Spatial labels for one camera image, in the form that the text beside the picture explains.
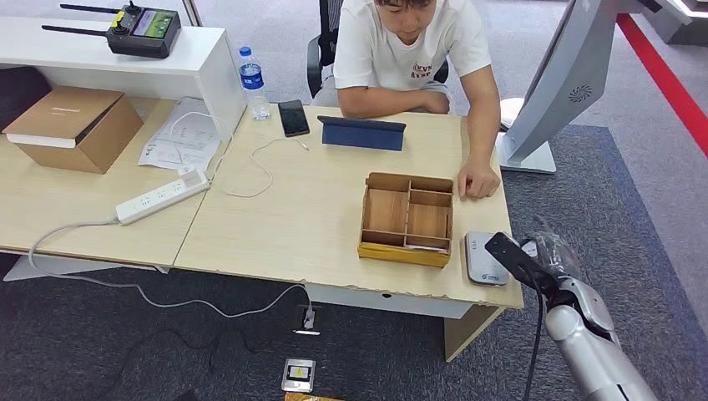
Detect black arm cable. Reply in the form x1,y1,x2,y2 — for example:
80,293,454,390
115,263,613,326
522,277,547,401

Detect black remote controller with antennas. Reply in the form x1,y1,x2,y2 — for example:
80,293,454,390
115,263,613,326
41,1,183,60

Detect black floor cable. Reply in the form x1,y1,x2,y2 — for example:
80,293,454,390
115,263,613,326
96,326,261,399

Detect clear plastic wrist wrap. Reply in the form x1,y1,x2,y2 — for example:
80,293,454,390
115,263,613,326
519,216,583,281

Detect black office chair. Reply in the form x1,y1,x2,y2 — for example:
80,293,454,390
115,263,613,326
306,0,450,99

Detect black smartphone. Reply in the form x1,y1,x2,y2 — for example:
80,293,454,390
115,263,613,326
277,99,311,139

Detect blue tablet case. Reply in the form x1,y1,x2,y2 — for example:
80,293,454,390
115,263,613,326
316,115,407,153

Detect person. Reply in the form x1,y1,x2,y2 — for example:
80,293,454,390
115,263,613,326
333,0,503,201

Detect clear water bottle blue label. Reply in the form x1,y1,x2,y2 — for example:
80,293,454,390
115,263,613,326
238,46,271,121

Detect silver floor box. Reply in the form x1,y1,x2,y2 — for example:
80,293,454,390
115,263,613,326
281,358,317,394

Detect white desk foot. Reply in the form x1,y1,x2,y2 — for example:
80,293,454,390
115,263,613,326
3,254,169,283

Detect white desk shelf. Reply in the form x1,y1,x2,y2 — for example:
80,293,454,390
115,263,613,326
0,16,247,140

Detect white power strip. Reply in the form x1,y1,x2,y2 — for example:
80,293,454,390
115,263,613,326
114,168,211,226

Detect white desk crossbeam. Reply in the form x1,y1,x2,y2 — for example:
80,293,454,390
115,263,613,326
304,283,477,321

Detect brown cardboard box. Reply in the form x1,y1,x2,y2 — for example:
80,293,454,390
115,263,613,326
3,85,144,175

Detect white kiosk display stand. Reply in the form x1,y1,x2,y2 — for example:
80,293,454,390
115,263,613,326
494,0,692,175

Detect person's right hand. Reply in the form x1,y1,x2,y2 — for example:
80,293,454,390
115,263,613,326
420,88,452,115

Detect white card reader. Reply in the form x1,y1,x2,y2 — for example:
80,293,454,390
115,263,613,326
463,231,511,287

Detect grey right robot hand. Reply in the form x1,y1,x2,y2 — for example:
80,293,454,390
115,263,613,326
484,232,561,302

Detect wooden organiser box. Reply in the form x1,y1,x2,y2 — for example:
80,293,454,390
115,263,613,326
357,171,455,270

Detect floor socket with plug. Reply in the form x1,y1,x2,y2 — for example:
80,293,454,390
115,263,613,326
291,304,323,337

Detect person's left hand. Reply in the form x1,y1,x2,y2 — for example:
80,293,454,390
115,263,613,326
457,157,502,201

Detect thin white charging cable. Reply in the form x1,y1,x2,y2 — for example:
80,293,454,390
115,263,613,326
168,110,311,199

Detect grey platform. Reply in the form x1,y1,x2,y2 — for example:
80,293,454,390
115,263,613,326
641,0,708,47

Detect printed paper sheets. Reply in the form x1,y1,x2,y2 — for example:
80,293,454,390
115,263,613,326
138,96,222,173

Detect wooden desk leg panel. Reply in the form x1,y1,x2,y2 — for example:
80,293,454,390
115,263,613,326
442,304,505,363

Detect grey power strip cable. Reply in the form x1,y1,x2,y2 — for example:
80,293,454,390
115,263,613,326
28,218,316,330

